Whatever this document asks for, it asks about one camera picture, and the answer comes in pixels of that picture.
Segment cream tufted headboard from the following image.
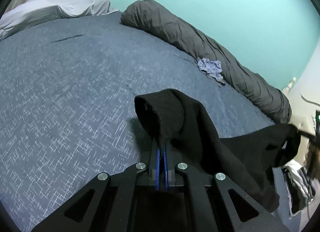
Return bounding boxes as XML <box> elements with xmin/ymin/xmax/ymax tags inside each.
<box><xmin>282</xmin><ymin>77</ymin><xmax>319</xmax><ymax>165</ymax></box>

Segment white black folded garment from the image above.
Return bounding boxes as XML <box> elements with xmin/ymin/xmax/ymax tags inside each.
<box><xmin>281</xmin><ymin>159</ymin><xmax>316</xmax><ymax>216</ymax></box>

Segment small blue crumpled cloth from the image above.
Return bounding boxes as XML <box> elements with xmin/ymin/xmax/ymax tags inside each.
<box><xmin>197</xmin><ymin>58</ymin><xmax>225</xmax><ymax>86</ymax></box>

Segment blue patterned bed sheet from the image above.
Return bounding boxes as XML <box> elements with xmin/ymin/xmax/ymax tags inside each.
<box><xmin>1</xmin><ymin>12</ymin><xmax>273</xmax><ymax>231</ymax></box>

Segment dark grey rolled duvet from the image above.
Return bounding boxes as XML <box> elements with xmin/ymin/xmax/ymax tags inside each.
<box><xmin>120</xmin><ymin>0</ymin><xmax>292</xmax><ymax>124</ymax></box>

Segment light grey blanket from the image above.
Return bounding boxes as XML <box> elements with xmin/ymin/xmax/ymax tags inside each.
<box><xmin>1</xmin><ymin>0</ymin><xmax>119</xmax><ymax>40</ymax></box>

